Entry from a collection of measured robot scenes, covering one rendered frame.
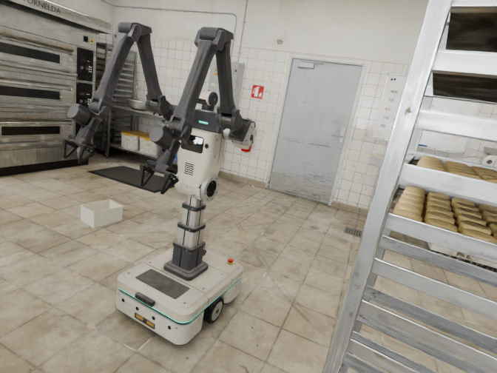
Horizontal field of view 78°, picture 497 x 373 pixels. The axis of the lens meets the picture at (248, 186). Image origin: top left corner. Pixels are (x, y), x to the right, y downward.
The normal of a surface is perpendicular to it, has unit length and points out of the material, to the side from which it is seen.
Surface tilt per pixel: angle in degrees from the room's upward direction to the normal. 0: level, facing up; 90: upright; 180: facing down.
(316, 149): 90
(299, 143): 90
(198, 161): 90
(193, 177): 90
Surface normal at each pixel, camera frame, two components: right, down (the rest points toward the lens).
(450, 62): -0.51, 0.15
